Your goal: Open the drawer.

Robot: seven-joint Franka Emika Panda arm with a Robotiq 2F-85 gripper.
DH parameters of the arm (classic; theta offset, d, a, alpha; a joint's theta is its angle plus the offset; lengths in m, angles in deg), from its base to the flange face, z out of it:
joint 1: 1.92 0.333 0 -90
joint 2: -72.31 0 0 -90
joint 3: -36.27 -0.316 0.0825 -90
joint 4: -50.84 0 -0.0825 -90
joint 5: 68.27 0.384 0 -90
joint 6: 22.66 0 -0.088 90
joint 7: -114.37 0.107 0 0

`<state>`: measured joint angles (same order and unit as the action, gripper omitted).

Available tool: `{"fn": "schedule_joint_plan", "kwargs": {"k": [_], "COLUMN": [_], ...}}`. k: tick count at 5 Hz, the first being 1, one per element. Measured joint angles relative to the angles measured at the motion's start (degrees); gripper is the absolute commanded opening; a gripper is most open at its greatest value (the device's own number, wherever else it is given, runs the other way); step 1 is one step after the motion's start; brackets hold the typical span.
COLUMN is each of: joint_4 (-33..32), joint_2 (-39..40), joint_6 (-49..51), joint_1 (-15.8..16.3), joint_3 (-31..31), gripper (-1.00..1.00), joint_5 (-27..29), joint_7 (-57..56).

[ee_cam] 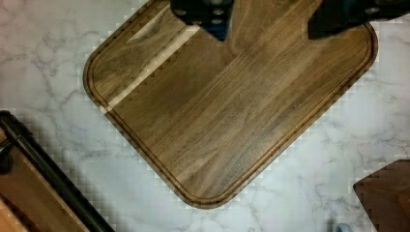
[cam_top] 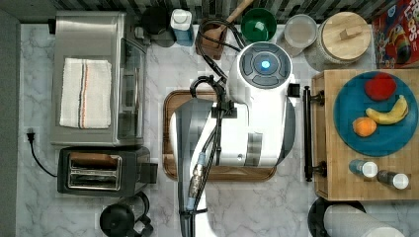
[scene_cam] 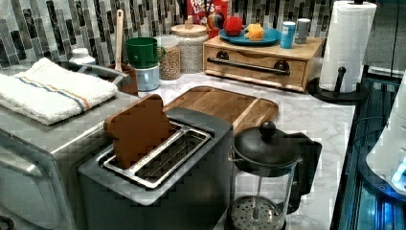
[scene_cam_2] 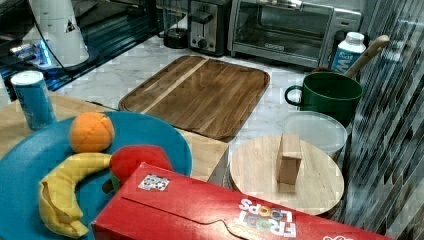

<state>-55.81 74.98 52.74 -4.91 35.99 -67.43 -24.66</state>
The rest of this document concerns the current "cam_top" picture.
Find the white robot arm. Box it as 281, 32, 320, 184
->
169, 41, 295, 237

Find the wooden drawer cabinet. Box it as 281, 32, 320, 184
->
311, 69, 419, 201

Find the yellow plush banana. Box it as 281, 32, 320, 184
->
366, 95, 409, 125

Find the stainless steel toaster oven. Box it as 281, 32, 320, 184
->
50, 11, 145, 147

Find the white blue milk bottle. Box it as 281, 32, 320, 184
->
170, 9, 194, 46

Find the blue round plate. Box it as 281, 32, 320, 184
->
333, 71, 418, 157

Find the dark shaker white cap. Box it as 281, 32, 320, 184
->
377, 170, 409, 190

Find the orange plush fruit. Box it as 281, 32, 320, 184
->
353, 117, 377, 137

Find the wooden spoon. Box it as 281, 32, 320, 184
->
204, 0, 254, 40

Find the white striped dish towel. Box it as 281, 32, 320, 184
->
59, 58, 112, 129

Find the red plush apple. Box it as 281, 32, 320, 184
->
365, 72, 397, 101

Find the green mug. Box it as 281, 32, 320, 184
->
240, 8, 277, 42

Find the canister with wooden lid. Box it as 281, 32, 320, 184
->
304, 12, 372, 71

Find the black coffee grinder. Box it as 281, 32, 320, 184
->
134, 7, 176, 47

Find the black slot toaster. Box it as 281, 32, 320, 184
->
57, 146, 158, 197

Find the brown utensil holder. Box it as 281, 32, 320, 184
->
196, 21, 227, 60

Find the black kettle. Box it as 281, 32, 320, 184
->
100, 192, 154, 237

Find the black toaster power cord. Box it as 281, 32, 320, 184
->
26, 128, 59, 179

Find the wooden serving tray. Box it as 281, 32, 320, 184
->
162, 90, 277, 182

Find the red Froot Loops cereal box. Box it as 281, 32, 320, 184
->
373, 0, 419, 69

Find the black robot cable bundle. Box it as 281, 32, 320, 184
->
187, 19, 247, 237

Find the blue shaker white cap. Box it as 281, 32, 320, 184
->
349, 159, 378, 178

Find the white paper towel roll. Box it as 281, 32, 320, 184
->
307, 197, 405, 237

